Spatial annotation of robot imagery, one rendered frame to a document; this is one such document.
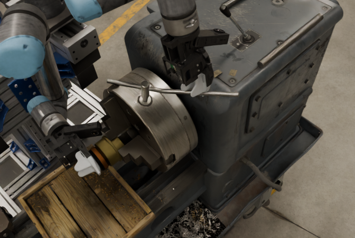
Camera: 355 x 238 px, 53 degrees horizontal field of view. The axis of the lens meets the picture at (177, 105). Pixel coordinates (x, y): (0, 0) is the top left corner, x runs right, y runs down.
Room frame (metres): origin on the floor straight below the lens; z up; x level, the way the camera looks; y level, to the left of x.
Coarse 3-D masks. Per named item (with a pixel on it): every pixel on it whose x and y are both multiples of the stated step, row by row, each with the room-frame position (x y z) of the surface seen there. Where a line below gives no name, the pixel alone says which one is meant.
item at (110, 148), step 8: (104, 136) 0.58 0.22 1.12; (96, 144) 0.55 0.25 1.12; (104, 144) 0.55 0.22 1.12; (112, 144) 0.54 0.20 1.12; (120, 144) 0.55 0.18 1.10; (96, 152) 0.53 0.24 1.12; (104, 152) 0.52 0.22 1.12; (112, 152) 0.52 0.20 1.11; (96, 160) 0.50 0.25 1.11; (104, 160) 0.50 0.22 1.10; (112, 160) 0.51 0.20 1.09; (120, 160) 0.52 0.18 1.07; (104, 168) 0.49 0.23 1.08
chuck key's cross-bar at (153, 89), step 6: (120, 84) 0.60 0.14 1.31; (126, 84) 0.60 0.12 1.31; (132, 84) 0.60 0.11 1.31; (138, 84) 0.60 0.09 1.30; (150, 90) 0.58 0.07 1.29; (156, 90) 0.58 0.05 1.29; (162, 90) 0.58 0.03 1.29; (168, 90) 0.58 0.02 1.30; (174, 90) 0.57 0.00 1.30; (180, 90) 0.57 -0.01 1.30; (186, 90) 0.57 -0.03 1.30; (222, 96) 0.54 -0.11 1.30; (228, 96) 0.53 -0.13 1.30; (234, 96) 0.53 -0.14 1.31
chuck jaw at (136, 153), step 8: (128, 144) 0.55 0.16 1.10; (136, 144) 0.55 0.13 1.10; (144, 144) 0.54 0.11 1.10; (120, 152) 0.53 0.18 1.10; (128, 152) 0.52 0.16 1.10; (136, 152) 0.52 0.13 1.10; (144, 152) 0.52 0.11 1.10; (152, 152) 0.51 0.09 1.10; (128, 160) 0.51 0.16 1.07; (136, 160) 0.50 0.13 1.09; (144, 160) 0.50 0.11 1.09; (152, 160) 0.49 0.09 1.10; (160, 160) 0.49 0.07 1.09; (168, 160) 0.49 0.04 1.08; (152, 168) 0.47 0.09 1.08
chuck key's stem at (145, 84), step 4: (144, 80) 0.60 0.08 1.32; (144, 84) 0.59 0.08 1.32; (148, 84) 0.59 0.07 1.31; (144, 88) 0.58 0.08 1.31; (148, 88) 0.59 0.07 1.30; (144, 92) 0.58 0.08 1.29; (148, 92) 0.59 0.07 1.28; (144, 96) 0.59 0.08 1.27; (148, 96) 0.59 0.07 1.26; (144, 100) 0.60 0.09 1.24
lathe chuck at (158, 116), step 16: (128, 80) 0.69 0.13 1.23; (128, 96) 0.62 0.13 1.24; (160, 96) 0.61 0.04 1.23; (128, 112) 0.60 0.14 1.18; (144, 112) 0.57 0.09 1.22; (160, 112) 0.57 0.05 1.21; (128, 128) 0.64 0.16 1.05; (144, 128) 0.54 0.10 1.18; (160, 128) 0.53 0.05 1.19; (176, 128) 0.54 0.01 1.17; (160, 144) 0.50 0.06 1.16; (176, 144) 0.52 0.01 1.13; (176, 160) 0.50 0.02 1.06
